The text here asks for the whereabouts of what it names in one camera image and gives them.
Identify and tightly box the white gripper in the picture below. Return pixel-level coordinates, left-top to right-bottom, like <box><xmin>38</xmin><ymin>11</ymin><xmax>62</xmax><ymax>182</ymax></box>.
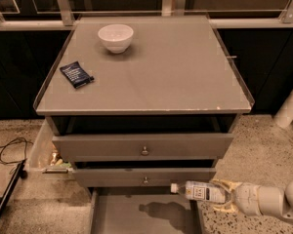
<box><xmin>210</xmin><ymin>178</ymin><xmax>261</xmax><ymax>216</ymax></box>

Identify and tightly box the clear plastic water bottle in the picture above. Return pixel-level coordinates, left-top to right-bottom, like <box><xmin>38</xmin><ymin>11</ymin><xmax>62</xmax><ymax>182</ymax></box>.
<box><xmin>171</xmin><ymin>180</ymin><xmax>230</xmax><ymax>204</ymax></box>

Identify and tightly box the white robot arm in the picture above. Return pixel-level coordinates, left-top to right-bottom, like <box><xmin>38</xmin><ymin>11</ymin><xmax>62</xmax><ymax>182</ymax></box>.
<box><xmin>211</xmin><ymin>179</ymin><xmax>293</xmax><ymax>225</ymax></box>

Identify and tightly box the grey bottom drawer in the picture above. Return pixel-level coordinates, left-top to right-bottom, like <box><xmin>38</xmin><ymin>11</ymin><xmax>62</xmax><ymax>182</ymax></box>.
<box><xmin>89</xmin><ymin>187</ymin><xmax>207</xmax><ymax>234</ymax></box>

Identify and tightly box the grey drawer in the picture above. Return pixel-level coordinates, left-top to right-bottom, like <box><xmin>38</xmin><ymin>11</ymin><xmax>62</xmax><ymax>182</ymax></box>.
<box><xmin>73</xmin><ymin>168</ymin><xmax>216</xmax><ymax>187</ymax></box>
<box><xmin>89</xmin><ymin>187</ymin><xmax>207</xmax><ymax>234</ymax></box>
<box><xmin>52</xmin><ymin>134</ymin><xmax>233</xmax><ymax>162</ymax></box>

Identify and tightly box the grey drawer cabinet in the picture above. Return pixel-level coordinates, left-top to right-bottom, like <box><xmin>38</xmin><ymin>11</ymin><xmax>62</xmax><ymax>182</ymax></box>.
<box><xmin>32</xmin><ymin>15</ymin><xmax>255</xmax><ymax>234</ymax></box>

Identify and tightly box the grey middle drawer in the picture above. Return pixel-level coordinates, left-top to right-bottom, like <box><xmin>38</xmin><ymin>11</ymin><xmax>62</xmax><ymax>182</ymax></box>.
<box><xmin>73</xmin><ymin>168</ymin><xmax>216</xmax><ymax>187</ymax></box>

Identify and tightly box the grey top drawer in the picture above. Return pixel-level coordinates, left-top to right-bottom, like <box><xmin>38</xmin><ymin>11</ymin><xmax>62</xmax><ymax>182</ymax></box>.
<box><xmin>52</xmin><ymin>134</ymin><xmax>233</xmax><ymax>162</ymax></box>

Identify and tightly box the round metal top knob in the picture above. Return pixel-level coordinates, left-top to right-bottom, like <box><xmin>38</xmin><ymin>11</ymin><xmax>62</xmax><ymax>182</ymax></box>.
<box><xmin>141</xmin><ymin>146</ymin><xmax>149</xmax><ymax>156</ymax></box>

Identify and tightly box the clear plastic storage bin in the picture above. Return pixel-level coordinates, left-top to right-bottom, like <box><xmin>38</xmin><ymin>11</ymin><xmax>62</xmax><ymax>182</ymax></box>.
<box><xmin>25</xmin><ymin>121</ymin><xmax>73</xmax><ymax>179</ymax></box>

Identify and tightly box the white ceramic bowl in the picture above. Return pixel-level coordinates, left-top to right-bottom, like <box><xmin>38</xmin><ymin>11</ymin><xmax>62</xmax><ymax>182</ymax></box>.
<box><xmin>98</xmin><ymin>24</ymin><xmax>134</xmax><ymax>54</ymax></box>

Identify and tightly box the dark blue snack packet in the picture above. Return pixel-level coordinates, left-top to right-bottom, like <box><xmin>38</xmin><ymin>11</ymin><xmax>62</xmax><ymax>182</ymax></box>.
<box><xmin>60</xmin><ymin>61</ymin><xmax>95</xmax><ymax>89</ymax></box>

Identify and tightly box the black flat floor stand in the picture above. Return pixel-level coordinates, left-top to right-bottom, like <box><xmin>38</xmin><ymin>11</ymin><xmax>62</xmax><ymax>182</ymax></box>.
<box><xmin>0</xmin><ymin>161</ymin><xmax>25</xmax><ymax>218</ymax></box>

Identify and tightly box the metal window frame rail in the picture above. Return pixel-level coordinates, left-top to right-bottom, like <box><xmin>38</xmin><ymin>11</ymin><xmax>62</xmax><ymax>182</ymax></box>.
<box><xmin>0</xmin><ymin>0</ymin><xmax>293</xmax><ymax>30</ymax></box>

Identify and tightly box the black cable on floor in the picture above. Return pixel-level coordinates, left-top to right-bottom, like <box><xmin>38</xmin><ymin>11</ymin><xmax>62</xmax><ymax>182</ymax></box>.
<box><xmin>0</xmin><ymin>136</ymin><xmax>34</xmax><ymax>176</ymax></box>

